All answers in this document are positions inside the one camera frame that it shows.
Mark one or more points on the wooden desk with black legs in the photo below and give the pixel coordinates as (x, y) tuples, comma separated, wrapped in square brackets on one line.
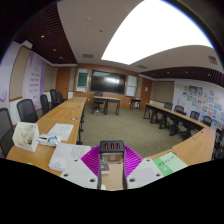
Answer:
[(107, 98)]

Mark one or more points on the row of black office chairs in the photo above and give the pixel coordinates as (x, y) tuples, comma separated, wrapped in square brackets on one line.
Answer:
[(44, 103), (194, 115)]

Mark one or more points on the purple wall banner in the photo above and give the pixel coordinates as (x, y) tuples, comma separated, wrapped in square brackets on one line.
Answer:
[(33, 76)]

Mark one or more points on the black mesh office chair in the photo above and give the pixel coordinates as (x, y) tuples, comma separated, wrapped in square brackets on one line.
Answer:
[(26, 110), (6, 130)]

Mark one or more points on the group of colourful wall pictures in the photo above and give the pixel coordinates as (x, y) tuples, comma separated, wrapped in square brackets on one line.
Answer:
[(200, 100)]

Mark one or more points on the white pink-lettered wall banner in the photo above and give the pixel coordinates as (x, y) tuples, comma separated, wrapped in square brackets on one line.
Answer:
[(7, 76)]

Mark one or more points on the green wall board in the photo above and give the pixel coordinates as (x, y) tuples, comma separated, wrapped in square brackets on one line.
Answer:
[(82, 80)]

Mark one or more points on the white wall board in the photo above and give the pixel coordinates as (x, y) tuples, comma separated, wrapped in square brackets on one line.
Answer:
[(131, 86)]

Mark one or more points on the large bright ceiling light panel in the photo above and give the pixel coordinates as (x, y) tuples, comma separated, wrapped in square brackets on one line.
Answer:
[(156, 33)]

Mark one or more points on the white printed paper sheet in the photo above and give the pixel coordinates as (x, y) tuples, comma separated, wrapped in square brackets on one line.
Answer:
[(61, 130)]

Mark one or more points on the small wooden side desk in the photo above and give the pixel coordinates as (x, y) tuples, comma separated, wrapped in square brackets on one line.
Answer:
[(135, 99)]

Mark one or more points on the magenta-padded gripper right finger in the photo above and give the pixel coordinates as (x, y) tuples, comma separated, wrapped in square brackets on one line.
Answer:
[(146, 173)]

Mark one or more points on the green booklet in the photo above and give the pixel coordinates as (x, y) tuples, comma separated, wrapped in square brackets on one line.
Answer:
[(170, 163)]

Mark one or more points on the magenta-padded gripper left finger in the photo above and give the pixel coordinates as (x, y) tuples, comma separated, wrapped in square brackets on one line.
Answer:
[(78, 173)]

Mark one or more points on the black desk chair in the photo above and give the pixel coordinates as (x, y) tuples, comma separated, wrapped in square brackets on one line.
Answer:
[(98, 100)]

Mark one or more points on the long wooden conference table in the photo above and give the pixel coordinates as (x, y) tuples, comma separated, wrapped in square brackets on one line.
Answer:
[(173, 115)]

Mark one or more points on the black charger block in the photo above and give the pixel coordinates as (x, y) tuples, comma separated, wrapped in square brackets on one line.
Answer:
[(112, 146)]

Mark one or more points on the small white blue box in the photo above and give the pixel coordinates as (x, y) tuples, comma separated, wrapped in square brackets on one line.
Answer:
[(46, 140)]

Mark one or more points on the large black wall screen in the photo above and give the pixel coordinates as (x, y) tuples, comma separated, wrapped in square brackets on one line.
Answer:
[(108, 82)]

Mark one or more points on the wooden door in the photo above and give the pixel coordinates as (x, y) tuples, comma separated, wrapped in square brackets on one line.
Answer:
[(146, 93), (63, 83)]

